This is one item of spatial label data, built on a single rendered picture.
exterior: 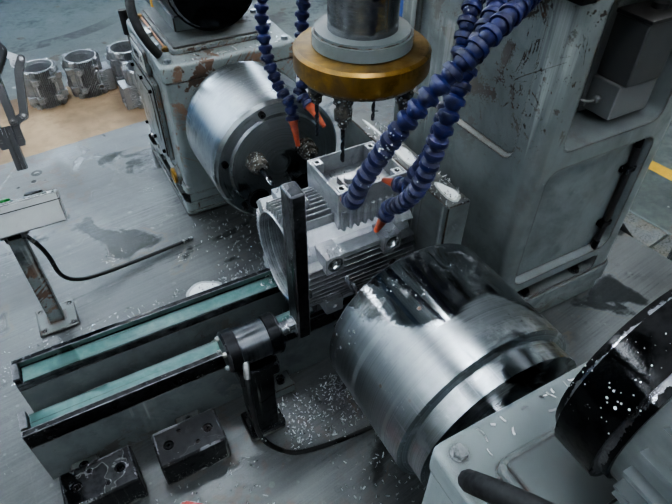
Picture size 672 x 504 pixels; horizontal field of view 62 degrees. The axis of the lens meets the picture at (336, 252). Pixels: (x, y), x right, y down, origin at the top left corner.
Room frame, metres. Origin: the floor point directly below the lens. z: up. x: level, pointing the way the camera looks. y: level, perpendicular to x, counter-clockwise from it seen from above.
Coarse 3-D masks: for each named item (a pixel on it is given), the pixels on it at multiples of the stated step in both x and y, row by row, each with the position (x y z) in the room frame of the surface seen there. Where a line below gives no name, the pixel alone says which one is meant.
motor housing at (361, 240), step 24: (312, 192) 0.69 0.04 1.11; (264, 216) 0.70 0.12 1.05; (312, 216) 0.64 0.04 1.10; (264, 240) 0.71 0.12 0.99; (312, 240) 0.62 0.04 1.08; (336, 240) 0.63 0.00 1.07; (360, 240) 0.63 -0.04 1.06; (408, 240) 0.66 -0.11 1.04; (312, 264) 0.59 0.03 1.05; (360, 264) 0.61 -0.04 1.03; (384, 264) 0.63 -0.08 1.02; (312, 288) 0.57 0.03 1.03; (336, 288) 0.59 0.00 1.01; (360, 288) 0.62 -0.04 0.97
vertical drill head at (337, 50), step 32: (352, 0) 0.67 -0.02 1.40; (384, 0) 0.67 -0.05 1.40; (320, 32) 0.69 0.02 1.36; (352, 32) 0.67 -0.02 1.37; (384, 32) 0.67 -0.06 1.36; (416, 32) 0.75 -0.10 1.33; (320, 64) 0.65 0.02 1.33; (352, 64) 0.65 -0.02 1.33; (384, 64) 0.65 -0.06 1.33; (416, 64) 0.65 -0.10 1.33; (320, 96) 0.71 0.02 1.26; (352, 96) 0.62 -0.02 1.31; (384, 96) 0.63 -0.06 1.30
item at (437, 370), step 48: (384, 288) 0.45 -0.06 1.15; (432, 288) 0.44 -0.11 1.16; (480, 288) 0.44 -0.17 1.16; (336, 336) 0.44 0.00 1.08; (384, 336) 0.40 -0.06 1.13; (432, 336) 0.38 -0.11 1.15; (480, 336) 0.37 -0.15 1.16; (528, 336) 0.38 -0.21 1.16; (384, 384) 0.36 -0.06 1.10; (432, 384) 0.33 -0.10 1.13; (480, 384) 0.33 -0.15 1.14; (528, 384) 0.35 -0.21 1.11; (384, 432) 0.33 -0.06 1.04; (432, 432) 0.30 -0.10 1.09
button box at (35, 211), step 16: (48, 192) 0.72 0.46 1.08; (0, 208) 0.68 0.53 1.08; (16, 208) 0.69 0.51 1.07; (32, 208) 0.70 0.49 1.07; (48, 208) 0.70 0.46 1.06; (64, 208) 0.75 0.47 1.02; (0, 224) 0.67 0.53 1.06; (16, 224) 0.67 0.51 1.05; (32, 224) 0.68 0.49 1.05; (48, 224) 0.69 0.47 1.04
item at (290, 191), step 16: (288, 192) 0.50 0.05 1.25; (304, 192) 0.51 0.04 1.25; (288, 208) 0.50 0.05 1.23; (304, 208) 0.50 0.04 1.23; (288, 224) 0.50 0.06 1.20; (304, 224) 0.50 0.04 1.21; (288, 240) 0.51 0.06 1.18; (304, 240) 0.50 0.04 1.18; (288, 256) 0.51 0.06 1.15; (304, 256) 0.50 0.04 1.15; (288, 272) 0.51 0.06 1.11; (304, 272) 0.50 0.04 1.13; (288, 288) 0.52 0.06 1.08; (304, 288) 0.50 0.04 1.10; (304, 304) 0.50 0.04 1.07; (288, 320) 0.51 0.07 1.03; (304, 320) 0.50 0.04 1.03; (304, 336) 0.50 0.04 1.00
